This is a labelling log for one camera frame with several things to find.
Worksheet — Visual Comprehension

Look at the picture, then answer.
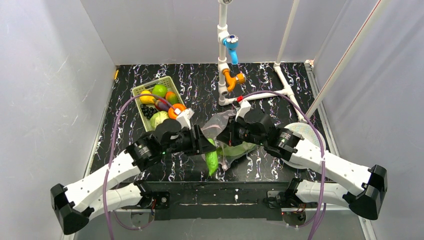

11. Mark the clear zip top bag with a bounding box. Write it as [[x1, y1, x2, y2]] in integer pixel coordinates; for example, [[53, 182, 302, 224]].
[[201, 110, 259, 176]]

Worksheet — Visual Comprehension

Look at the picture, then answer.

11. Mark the orange toy fruit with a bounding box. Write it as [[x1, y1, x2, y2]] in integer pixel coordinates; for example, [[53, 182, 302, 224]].
[[168, 103, 186, 120]]

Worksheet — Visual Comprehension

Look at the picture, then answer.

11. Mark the purple eggplant toy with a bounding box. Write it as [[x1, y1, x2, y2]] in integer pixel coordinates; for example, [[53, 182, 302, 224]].
[[154, 99, 170, 112]]

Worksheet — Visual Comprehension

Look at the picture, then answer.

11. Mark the orange green mango toy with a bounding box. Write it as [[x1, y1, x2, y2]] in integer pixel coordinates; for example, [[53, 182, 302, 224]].
[[165, 91, 180, 105]]

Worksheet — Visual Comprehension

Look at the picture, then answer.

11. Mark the green plastic basket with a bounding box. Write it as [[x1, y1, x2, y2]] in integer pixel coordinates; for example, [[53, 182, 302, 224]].
[[131, 76, 186, 132]]

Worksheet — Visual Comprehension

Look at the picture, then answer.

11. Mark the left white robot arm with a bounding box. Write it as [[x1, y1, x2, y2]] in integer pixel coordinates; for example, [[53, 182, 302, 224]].
[[50, 119, 216, 235]]

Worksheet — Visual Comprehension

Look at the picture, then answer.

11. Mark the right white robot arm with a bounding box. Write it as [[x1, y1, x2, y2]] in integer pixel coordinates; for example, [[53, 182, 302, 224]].
[[217, 113, 388, 220]]

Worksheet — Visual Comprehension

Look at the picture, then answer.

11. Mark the white round perforated plate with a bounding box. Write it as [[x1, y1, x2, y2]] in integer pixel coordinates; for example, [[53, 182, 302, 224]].
[[285, 122, 327, 150]]

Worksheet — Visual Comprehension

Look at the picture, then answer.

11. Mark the black grapes toy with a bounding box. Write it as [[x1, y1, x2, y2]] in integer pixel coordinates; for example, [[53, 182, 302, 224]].
[[140, 104, 158, 120]]

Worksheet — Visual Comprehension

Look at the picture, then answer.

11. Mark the orange faucet valve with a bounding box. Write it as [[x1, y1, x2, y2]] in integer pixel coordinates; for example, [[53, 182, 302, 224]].
[[221, 68, 246, 92]]

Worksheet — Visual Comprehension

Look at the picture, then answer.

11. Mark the green lime toy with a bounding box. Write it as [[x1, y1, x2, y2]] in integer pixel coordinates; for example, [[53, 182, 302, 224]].
[[151, 84, 168, 98]]

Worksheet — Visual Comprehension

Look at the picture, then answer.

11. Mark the yellow pear toy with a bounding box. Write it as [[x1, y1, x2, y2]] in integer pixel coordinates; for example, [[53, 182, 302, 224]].
[[139, 90, 156, 105]]

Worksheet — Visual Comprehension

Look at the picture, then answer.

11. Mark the blue faucet valve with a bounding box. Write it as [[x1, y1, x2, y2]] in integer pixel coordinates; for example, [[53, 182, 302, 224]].
[[222, 34, 239, 65]]

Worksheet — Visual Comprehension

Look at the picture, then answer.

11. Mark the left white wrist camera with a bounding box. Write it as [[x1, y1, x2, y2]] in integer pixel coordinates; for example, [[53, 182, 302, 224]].
[[176, 108, 194, 130]]

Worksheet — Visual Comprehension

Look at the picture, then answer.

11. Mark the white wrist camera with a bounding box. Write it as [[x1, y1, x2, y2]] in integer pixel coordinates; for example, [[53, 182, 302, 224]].
[[176, 108, 194, 130], [233, 96, 251, 121]]

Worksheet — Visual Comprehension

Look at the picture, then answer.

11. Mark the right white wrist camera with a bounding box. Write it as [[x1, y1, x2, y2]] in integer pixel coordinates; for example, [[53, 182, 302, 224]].
[[233, 96, 251, 121]]

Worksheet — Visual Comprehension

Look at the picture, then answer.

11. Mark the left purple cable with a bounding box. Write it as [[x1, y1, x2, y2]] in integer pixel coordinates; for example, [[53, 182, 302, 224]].
[[101, 93, 178, 240]]

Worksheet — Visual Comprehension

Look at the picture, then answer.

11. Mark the purple cable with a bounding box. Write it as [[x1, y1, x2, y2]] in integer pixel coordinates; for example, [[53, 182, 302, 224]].
[[101, 93, 178, 240], [240, 90, 327, 240]]

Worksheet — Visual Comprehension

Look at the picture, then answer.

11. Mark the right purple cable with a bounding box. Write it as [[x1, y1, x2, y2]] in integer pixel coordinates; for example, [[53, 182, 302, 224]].
[[240, 90, 327, 240]]

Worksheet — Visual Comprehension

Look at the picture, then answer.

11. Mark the white pvc pipe frame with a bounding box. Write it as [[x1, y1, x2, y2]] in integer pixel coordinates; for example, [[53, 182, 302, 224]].
[[216, 0, 392, 123]]

